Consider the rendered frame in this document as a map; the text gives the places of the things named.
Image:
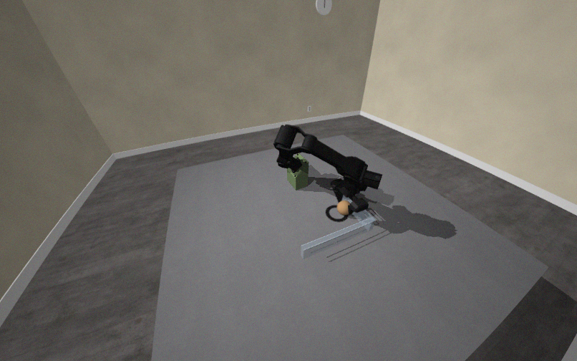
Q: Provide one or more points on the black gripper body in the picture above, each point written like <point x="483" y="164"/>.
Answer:
<point x="349" y="190"/>

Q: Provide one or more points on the tan ball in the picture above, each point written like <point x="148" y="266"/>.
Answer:
<point x="342" y="207"/>

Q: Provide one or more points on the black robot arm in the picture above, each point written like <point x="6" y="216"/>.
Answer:
<point x="348" y="167"/>

